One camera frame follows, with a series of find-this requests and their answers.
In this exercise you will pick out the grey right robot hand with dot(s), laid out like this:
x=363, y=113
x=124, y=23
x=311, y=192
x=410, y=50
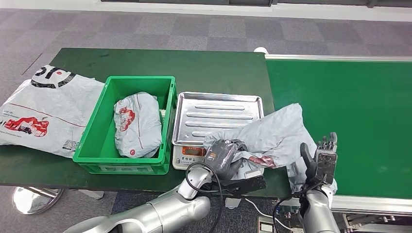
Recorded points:
x=309, y=164

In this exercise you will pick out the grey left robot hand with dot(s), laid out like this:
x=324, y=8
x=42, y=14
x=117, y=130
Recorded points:
x=222, y=157

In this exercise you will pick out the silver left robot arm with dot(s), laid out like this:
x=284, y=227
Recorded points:
x=161, y=212

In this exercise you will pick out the grey floor socket box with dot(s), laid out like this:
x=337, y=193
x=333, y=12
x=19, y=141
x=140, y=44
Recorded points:
x=266, y=226

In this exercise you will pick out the steel scale tray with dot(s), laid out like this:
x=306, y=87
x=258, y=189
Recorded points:
x=219, y=115

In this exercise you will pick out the white electronic scale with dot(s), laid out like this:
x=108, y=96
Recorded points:
x=186, y=157

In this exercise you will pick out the large flat grey courier bag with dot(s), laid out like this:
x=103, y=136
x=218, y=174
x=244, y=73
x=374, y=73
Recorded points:
x=48, y=103

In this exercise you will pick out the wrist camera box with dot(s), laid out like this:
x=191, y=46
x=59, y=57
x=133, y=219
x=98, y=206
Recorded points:
x=325, y=167
x=248, y=186

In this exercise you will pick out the round chrome table base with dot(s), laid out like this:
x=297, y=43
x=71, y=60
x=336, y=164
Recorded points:
x=37, y=200

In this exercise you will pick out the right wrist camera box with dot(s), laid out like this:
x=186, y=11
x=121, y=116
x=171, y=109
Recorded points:
x=325, y=167

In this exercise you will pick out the conveyor control board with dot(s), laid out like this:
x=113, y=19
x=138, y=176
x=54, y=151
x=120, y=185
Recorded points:
x=288, y=212

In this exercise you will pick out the green plastic crate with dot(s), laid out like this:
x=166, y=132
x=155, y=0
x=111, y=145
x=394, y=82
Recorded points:
x=96, y=144

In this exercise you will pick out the white conveyor roller end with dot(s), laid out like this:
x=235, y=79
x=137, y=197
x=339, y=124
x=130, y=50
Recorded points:
x=260, y=50

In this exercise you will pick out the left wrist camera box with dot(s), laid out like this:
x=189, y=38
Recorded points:
x=248, y=186

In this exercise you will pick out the white plug adapter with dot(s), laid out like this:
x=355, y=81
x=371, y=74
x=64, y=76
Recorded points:
x=297, y=230

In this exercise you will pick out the white table foot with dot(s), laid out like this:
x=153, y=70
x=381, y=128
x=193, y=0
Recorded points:
x=232, y=203
x=92, y=194

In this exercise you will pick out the green conveyor belt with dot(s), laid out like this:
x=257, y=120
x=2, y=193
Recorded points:
x=354, y=96

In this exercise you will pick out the grey courier parcel red print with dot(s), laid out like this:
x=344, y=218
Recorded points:
x=138, y=128
x=273, y=135
x=296, y=173

